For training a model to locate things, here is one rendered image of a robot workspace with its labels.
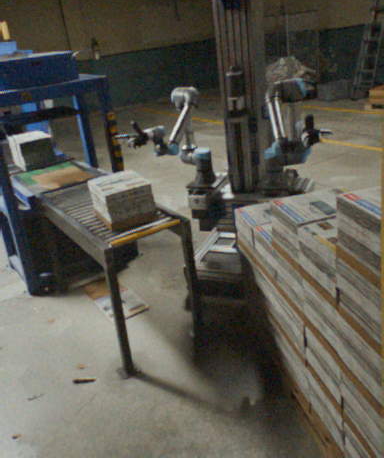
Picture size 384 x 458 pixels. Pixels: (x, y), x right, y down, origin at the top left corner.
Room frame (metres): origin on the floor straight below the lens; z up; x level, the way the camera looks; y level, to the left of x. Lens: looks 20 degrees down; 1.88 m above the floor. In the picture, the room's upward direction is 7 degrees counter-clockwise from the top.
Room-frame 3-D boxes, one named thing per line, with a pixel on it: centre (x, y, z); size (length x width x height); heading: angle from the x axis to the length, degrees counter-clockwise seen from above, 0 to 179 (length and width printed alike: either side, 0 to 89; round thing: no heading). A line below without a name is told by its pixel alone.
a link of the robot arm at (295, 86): (3.04, -0.71, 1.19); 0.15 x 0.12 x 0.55; 90
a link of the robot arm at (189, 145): (3.36, -0.04, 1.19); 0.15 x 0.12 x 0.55; 38
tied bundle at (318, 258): (1.69, -0.62, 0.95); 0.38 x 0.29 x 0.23; 102
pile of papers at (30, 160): (4.47, 1.37, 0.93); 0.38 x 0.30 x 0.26; 30
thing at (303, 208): (1.97, -0.57, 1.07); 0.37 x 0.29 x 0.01; 102
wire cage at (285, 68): (10.52, -2.27, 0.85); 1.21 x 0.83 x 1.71; 30
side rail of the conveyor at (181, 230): (3.21, 0.37, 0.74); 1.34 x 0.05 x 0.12; 30
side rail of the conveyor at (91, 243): (2.96, 0.80, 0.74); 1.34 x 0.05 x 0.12; 30
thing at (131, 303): (3.12, 0.60, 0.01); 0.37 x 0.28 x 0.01; 30
